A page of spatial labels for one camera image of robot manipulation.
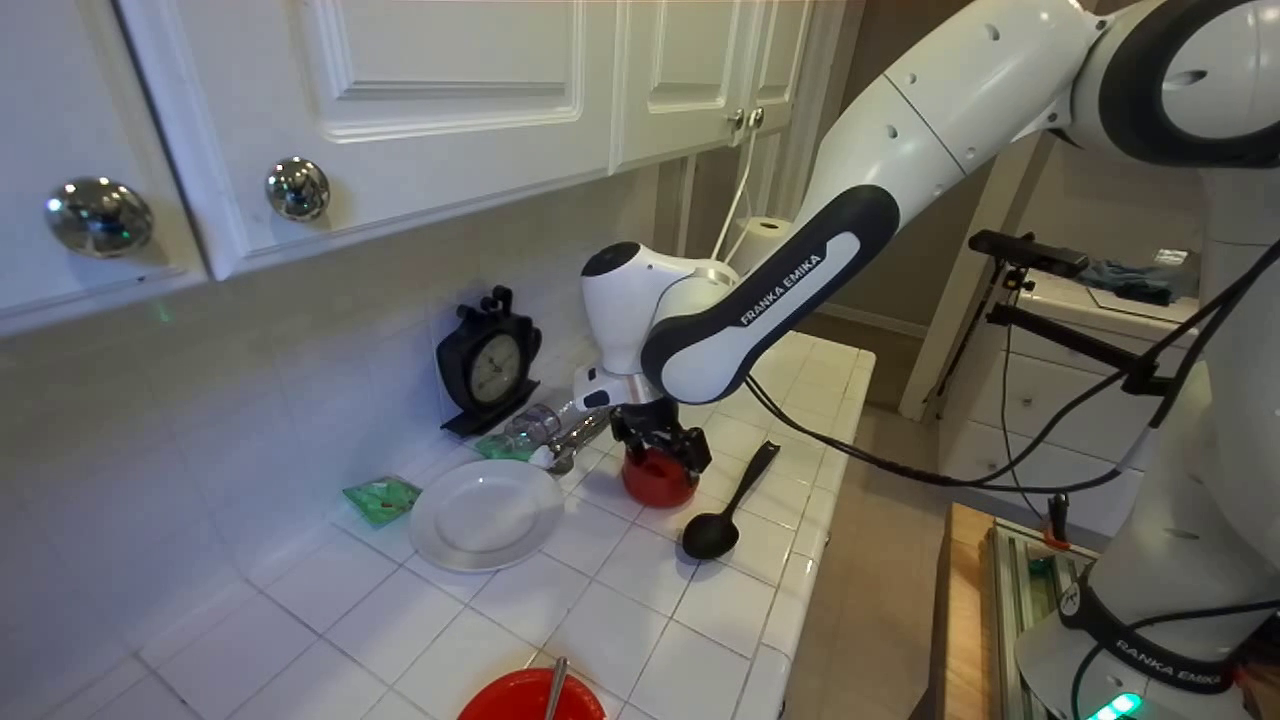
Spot left chrome cabinet knob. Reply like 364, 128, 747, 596
42, 178, 154, 260

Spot metal spoon in bowl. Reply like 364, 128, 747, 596
538, 656, 569, 720

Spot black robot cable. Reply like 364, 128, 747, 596
736, 254, 1280, 563

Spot black plastic serving spoon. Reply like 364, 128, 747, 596
679, 440, 780, 561

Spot red bowl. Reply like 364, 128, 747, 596
455, 670, 604, 720

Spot black camera stand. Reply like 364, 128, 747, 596
969, 228, 1176, 398

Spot white ceramic plate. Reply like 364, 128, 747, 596
412, 460, 562, 574

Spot black desk clock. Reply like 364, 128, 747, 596
435, 285, 538, 437

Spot paper towel roll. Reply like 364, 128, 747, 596
726, 217, 790, 277

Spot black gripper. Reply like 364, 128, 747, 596
611, 402, 711, 476

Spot white upper cabinets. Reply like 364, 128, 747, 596
0, 0, 855, 346

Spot green sponge packet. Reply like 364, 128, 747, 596
345, 476, 419, 528

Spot clear plastic bottle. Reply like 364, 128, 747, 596
489, 402, 581, 460

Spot chrome cabinet knob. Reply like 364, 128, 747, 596
265, 157, 332, 222
42, 178, 154, 260

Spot red round container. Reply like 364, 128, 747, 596
622, 452, 697, 509

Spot right chrome cabinet knob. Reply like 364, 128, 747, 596
265, 157, 332, 222

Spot metal tongs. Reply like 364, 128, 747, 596
548, 411, 611, 476

